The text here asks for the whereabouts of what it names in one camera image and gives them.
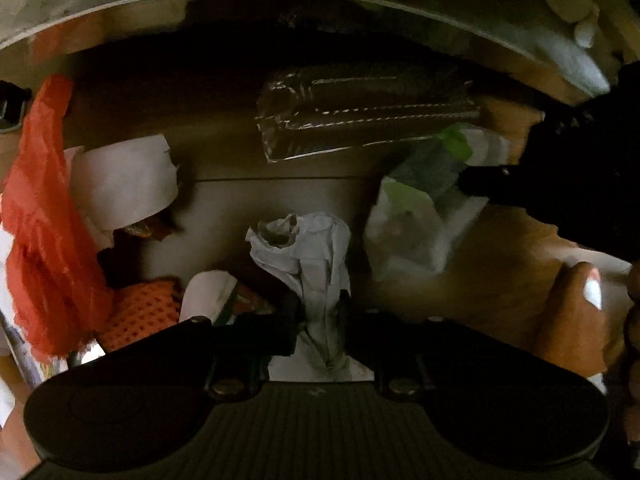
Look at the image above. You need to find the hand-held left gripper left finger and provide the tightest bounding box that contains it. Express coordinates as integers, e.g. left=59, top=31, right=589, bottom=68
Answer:
left=179, top=291, right=302, bottom=399

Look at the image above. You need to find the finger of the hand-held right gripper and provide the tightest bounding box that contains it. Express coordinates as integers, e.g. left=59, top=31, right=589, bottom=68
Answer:
left=459, top=164, right=532, bottom=211

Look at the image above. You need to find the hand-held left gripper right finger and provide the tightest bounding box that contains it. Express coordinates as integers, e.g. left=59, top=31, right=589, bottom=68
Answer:
left=339, top=294, right=452, bottom=397

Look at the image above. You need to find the white and green plastic bag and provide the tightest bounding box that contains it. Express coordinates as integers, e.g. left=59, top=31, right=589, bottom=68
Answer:
left=362, top=122, right=513, bottom=275

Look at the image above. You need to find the orange mesh net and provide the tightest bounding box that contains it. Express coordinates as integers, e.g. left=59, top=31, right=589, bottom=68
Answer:
left=99, top=280, right=182, bottom=353

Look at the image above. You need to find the orange snack wrapper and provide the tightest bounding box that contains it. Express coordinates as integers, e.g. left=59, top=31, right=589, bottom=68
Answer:
left=119, top=212, right=177, bottom=243

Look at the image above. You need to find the person's right hand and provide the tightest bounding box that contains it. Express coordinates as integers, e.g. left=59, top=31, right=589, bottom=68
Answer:
left=532, top=260, right=640, bottom=378

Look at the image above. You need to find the clear plastic container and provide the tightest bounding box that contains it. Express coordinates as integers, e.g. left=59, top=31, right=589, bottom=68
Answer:
left=254, top=66, right=482, bottom=164

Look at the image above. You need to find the red plastic bag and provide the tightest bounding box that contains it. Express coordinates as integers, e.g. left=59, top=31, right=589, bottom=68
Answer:
left=0, top=74, right=117, bottom=362

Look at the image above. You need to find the black clip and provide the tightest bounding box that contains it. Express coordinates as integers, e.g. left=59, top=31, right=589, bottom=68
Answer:
left=0, top=81, right=30, bottom=134

